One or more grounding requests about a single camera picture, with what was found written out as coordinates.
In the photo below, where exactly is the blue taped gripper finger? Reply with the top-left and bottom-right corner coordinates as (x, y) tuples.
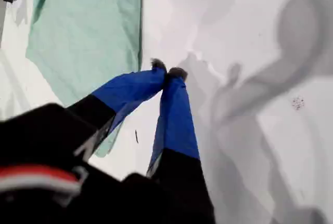
(65, 58), (168, 141)
(145, 67), (213, 204)

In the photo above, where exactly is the pale green T-shirt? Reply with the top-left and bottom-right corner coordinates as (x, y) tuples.
(25, 0), (143, 159)

